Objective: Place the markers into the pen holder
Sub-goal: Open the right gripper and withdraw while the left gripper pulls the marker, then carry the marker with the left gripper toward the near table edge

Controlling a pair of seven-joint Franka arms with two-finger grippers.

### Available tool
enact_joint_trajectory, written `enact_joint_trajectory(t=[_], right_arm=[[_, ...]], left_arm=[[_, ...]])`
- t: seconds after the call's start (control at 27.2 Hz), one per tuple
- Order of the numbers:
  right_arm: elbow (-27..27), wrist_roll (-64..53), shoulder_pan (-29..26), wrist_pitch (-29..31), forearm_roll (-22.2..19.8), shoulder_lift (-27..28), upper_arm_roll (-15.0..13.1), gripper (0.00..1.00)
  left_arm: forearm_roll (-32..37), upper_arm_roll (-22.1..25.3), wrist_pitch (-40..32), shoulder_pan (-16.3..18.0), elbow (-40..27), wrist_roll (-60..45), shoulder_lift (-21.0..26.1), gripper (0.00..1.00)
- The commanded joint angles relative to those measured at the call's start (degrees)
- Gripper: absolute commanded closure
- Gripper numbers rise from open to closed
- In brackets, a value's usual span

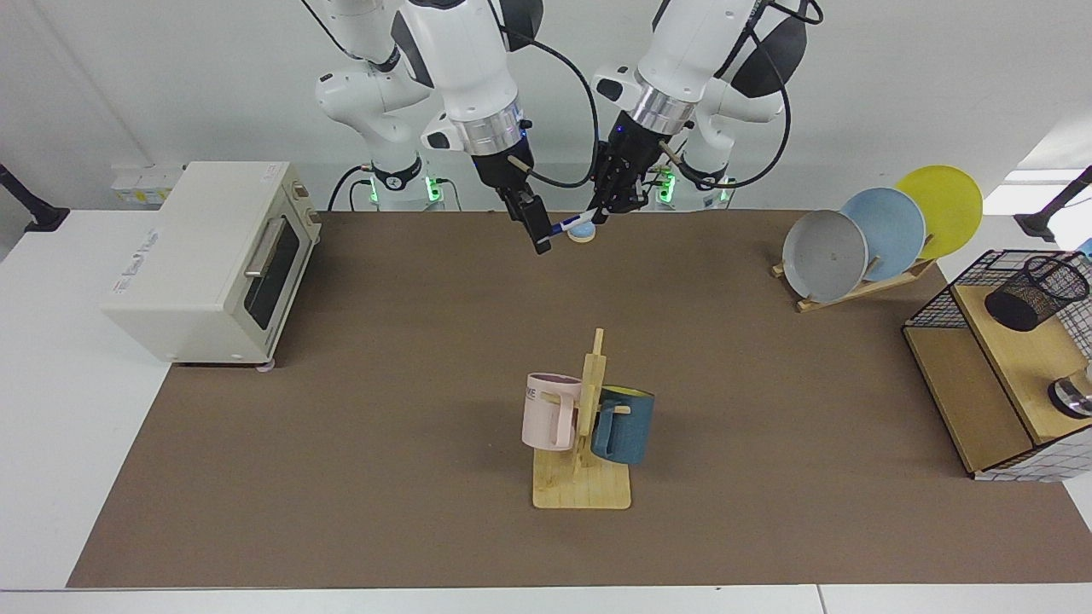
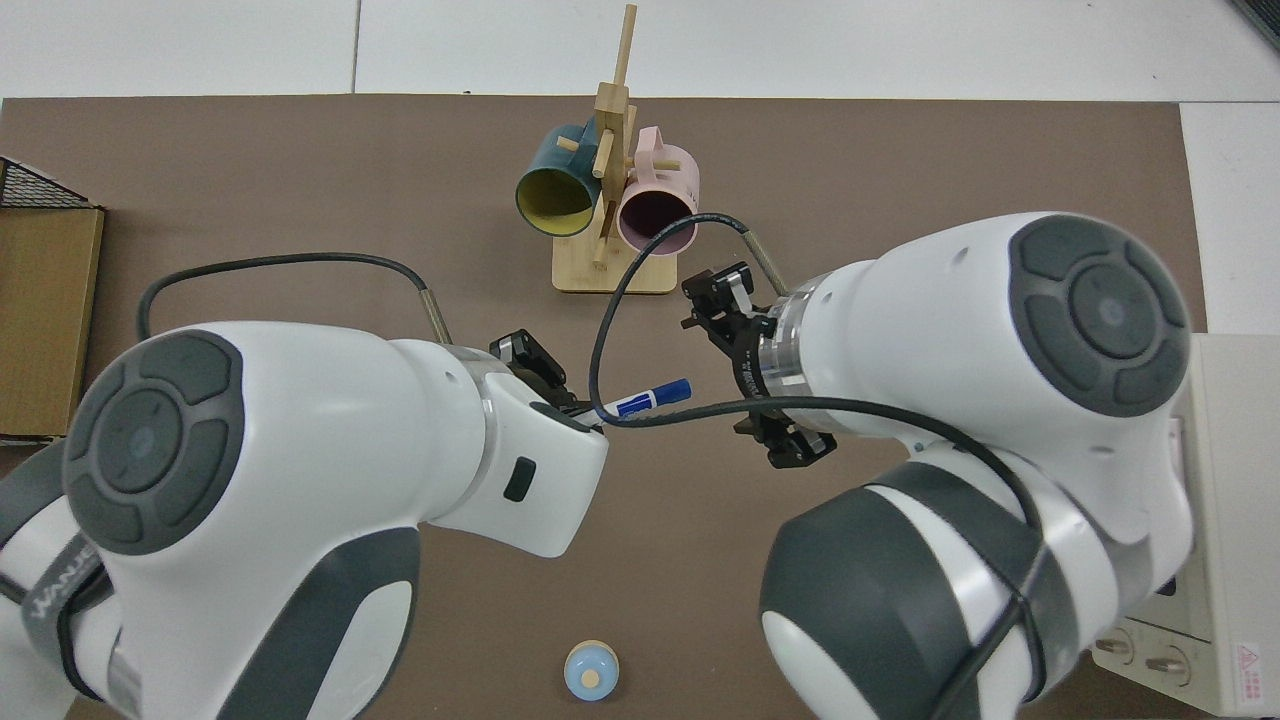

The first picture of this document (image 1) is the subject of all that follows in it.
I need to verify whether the brown table cloth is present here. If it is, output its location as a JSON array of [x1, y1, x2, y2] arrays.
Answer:
[[67, 210, 1092, 589]]

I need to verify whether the white socket box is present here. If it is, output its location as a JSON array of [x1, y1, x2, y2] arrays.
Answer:
[[111, 164, 187, 208]]

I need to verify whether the pale blue plate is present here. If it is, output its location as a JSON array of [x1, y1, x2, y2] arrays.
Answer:
[[840, 188, 926, 282]]

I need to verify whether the pale toaster oven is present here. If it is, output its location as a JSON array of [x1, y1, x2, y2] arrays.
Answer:
[[101, 161, 323, 369]]

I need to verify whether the black stand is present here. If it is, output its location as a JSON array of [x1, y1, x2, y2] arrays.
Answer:
[[1014, 166, 1092, 244], [0, 164, 71, 233]]

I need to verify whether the glass lid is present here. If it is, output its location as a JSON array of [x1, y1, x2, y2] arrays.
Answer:
[[1048, 362, 1092, 420]]

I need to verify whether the teal cup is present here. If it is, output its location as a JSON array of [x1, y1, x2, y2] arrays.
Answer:
[[590, 385, 656, 466]]

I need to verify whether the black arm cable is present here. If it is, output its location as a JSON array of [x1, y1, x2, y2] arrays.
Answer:
[[661, 0, 824, 190], [486, 0, 600, 190]]

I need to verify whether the blue and white marker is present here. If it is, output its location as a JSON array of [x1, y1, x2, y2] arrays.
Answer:
[[550, 207, 598, 235]]

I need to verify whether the grey plate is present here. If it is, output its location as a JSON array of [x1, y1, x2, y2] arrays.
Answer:
[[782, 210, 869, 304]]

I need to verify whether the yellow plate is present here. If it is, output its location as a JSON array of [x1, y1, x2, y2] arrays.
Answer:
[[894, 165, 984, 261]]

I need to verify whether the black mesh pen holder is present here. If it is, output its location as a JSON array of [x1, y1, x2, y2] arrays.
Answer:
[[985, 254, 1090, 333]]

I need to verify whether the black base cable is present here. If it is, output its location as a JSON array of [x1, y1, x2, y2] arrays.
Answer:
[[328, 165, 463, 214]]

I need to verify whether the wooden cup stand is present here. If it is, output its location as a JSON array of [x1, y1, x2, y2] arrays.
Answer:
[[532, 328, 632, 511]]

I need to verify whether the wooden plate rack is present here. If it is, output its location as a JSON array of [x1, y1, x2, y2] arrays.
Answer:
[[772, 235, 937, 314]]

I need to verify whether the wire basket with wooden floor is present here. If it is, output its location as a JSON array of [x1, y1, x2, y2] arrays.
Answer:
[[903, 249, 1092, 483]]

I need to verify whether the pink cup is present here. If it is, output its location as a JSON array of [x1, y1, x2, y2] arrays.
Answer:
[[521, 373, 584, 452]]

